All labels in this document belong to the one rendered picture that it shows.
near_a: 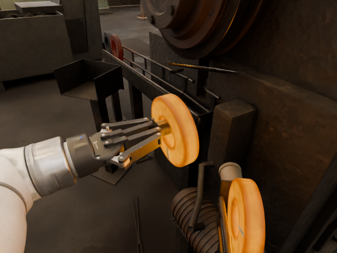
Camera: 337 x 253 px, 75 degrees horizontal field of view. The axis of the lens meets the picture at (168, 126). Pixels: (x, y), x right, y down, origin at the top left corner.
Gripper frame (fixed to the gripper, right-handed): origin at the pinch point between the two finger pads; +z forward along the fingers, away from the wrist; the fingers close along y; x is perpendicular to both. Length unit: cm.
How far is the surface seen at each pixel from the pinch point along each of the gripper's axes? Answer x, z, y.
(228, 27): 15.2, 19.8, -7.9
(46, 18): -13, -13, -265
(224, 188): -14.7, 7.7, 10.1
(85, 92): -24, -9, -80
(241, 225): -9.7, 2.2, 20.5
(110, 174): -83, -9, -74
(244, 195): -6.1, 4.5, 17.9
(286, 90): 1.6, 29.8, 3.9
